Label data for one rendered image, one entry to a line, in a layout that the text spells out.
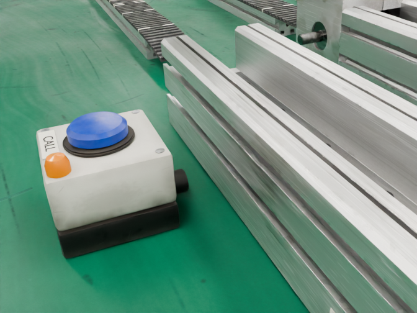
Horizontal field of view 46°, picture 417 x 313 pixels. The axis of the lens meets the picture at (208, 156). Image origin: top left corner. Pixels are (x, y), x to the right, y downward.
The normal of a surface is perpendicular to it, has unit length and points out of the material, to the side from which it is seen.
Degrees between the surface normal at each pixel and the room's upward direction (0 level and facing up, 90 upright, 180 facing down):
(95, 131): 2
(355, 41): 90
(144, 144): 0
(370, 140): 90
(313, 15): 90
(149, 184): 90
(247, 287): 0
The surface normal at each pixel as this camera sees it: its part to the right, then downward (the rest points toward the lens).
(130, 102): -0.06, -0.87
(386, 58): -0.93, 0.22
